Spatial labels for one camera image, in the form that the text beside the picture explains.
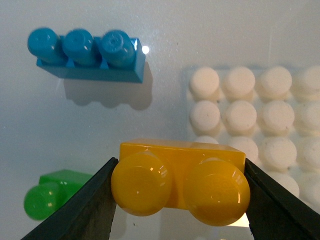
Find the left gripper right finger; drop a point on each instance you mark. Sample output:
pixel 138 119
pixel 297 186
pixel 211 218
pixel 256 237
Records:
pixel 276 214

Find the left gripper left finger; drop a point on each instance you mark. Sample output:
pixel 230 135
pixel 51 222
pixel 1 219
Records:
pixel 88 215

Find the yellow two-stud block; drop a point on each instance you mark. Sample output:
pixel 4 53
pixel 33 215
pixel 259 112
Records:
pixel 206 179

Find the white studded base plate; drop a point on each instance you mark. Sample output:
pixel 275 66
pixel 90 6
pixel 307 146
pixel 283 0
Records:
pixel 272 115

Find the green two-stud block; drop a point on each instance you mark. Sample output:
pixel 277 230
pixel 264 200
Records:
pixel 52 192

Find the blue three-stud block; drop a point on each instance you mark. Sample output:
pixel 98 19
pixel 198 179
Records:
pixel 113 57

